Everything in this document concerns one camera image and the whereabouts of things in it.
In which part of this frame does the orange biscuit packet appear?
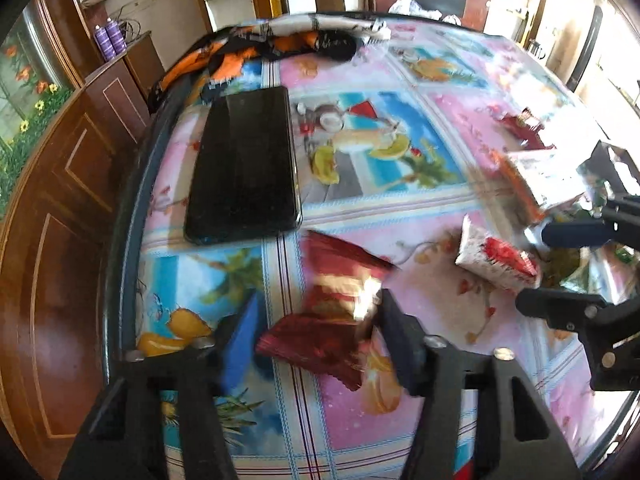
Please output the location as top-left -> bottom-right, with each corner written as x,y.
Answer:
492,147 -> 591,223

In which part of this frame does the brown wooden cabinet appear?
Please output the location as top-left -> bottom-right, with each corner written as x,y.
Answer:
0,30 -> 166,461

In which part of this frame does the purple spray can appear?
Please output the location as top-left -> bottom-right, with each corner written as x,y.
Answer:
106,17 -> 128,53
94,25 -> 113,61

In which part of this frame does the red white snack packet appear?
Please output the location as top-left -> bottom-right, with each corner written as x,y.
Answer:
455,214 -> 542,292

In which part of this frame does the dark red foil snack packet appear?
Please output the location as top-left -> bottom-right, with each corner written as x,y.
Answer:
256,230 -> 401,392

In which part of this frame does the white plastic bag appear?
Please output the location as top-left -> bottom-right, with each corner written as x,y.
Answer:
387,0 -> 463,23

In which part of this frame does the floral printed panel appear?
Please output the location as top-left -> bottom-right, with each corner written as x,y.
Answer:
0,25 -> 73,216

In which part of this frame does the tangled cable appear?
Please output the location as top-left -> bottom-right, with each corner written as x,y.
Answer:
120,5 -> 146,43

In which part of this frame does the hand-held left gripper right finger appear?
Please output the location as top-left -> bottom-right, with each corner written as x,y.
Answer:
372,287 -> 583,480

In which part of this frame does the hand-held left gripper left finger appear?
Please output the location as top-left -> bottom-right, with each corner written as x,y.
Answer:
60,292 -> 261,480

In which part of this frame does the printed plastic tablecloth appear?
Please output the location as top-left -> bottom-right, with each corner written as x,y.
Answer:
117,15 -> 640,480

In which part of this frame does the dark green snack packet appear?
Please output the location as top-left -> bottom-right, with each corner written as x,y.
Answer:
542,245 -> 640,296

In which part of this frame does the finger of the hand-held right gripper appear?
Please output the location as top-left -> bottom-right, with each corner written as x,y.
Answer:
542,195 -> 640,251
515,287 -> 640,392

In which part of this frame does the orange black patterned scarf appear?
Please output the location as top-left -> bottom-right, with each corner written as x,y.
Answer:
146,12 -> 391,111

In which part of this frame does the black smartphone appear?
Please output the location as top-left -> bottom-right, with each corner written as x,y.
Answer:
183,86 -> 304,246

